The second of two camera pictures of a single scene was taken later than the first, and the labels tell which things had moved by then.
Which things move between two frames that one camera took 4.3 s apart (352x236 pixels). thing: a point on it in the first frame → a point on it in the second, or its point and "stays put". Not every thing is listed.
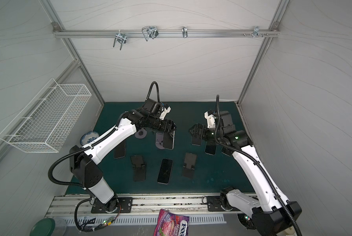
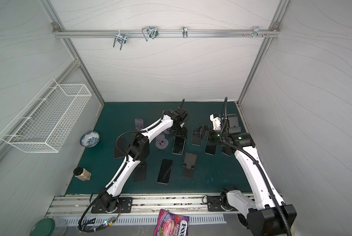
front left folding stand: (139, 168) stays put
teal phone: (226, 151) stays put
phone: (164, 172) stays put
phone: (168, 138) → (179, 145)
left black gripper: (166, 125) → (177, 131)
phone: (210, 149) stays put
